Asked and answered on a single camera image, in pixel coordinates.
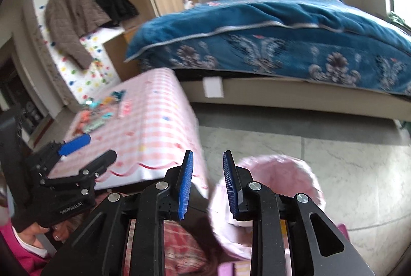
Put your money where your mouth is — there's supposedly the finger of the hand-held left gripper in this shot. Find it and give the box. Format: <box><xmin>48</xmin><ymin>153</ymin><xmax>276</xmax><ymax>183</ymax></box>
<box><xmin>26</xmin><ymin>134</ymin><xmax>92</xmax><ymax>178</ymax></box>
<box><xmin>42</xmin><ymin>150</ymin><xmax>118</xmax><ymax>191</ymax></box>

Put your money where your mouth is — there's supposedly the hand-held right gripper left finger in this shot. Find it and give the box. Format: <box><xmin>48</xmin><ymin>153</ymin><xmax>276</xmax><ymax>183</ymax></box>
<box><xmin>42</xmin><ymin>150</ymin><xmax>195</xmax><ymax>276</ymax></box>

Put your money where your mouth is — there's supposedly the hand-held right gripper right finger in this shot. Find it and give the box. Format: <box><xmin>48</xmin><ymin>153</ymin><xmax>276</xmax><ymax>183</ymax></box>
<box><xmin>223</xmin><ymin>150</ymin><xmax>376</xmax><ymax>276</ymax></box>

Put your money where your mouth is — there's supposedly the pile of colourful wrappers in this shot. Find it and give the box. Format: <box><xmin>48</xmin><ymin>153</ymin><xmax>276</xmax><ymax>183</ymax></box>
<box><xmin>72</xmin><ymin>96</ymin><xmax>114</xmax><ymax>137</ymax></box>

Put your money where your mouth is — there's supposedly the pink trash bin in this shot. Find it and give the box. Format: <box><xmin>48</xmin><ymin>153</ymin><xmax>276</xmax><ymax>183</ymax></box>
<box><xmin>207</xmin><ymin>154</ymin><xmax>326</xmax><ymax>260</ymax></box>

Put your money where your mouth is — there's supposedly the pink packet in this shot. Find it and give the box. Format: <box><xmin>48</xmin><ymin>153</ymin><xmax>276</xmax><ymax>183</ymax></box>
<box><xmin>117</xmin><ymin>101</ymin><xmax>133</xmax><ymax>119</ymax></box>

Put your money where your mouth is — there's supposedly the person's left forearm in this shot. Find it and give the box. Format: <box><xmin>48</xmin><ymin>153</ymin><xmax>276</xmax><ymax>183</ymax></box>
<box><xmin>0</xmin><ymin>220</ymin><xmax>57</xmax><ymax>276</ymax></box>

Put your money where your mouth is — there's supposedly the person's left hand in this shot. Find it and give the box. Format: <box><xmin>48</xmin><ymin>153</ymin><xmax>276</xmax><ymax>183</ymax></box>
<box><xmin>21</xmin><ymin>221</ymin><xmax>69</xmax><ymax>243</ymax></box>

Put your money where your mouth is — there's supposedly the person's right leg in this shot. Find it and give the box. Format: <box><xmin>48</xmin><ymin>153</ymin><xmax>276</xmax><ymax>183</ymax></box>
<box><xmin>128</xmin><ymin>220</ymin><xmax>222</xmax><ymax>276</ymax></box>

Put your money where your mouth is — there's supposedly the dark grey panel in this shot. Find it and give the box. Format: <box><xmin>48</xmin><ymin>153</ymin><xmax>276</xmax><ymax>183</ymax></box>
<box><xmin>0</xmin><ymin>106</ymin><xmax>33</xmax><ymax>199</ymax></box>

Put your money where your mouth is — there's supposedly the white polka dot cabinet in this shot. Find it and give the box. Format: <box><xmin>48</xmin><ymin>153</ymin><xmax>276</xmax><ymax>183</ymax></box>
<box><xmin>22</xmin><ymin>3</ymin><xmax>124</xmax><ymax>110</ymax></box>

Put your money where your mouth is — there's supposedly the table with pink checkered cloth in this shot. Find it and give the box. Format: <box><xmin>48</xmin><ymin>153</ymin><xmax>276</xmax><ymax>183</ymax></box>
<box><xmin>48</xmin><ymin>67</ymin><xmax>209</xmax><ymax>196</ymax></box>

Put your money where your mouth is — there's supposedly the wooden drawer nightstand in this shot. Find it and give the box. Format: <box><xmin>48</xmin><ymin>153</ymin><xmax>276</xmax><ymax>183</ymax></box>
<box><xmin>103</xmin><ymin>26</ymin><xmax>142</xmax><ymax>82</ymax></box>

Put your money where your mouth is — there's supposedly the white paper tag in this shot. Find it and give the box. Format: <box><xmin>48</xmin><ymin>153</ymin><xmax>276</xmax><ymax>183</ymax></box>
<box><xmin>203</xmin><ymin>77</ymin><xmax>223</xmax><ymax>98</ymax></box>

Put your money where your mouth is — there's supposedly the brown quilted jacket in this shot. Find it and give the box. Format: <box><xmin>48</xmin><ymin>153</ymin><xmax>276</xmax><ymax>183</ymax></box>
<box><xmin>44</xmin><ymin>0</ymin><xmax>111</xmax><ymax>69</ymax></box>

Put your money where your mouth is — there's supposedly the blue floral blanket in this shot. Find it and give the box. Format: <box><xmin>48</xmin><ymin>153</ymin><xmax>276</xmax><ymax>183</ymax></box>
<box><xmin>125</xmin><ymin>0</ymin><xmax>411</xmax><ymax>96</ymax></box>

